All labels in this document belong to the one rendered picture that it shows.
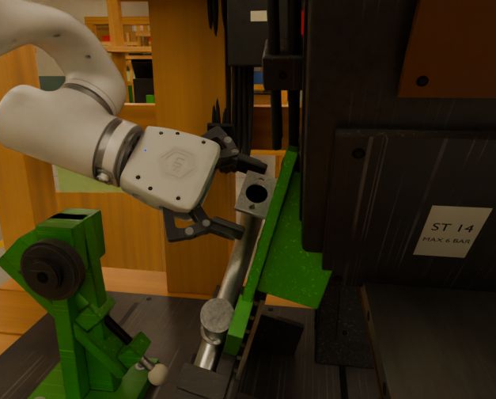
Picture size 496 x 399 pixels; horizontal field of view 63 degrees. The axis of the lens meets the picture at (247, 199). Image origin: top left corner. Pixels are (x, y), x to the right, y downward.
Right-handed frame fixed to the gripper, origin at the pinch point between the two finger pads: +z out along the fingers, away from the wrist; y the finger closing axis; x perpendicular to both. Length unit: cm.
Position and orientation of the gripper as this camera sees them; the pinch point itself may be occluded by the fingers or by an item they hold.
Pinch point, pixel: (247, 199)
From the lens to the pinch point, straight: 51.0
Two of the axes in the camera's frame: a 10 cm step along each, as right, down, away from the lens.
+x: -1.4, 4.1, 9.0
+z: 9.4, 3.4, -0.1
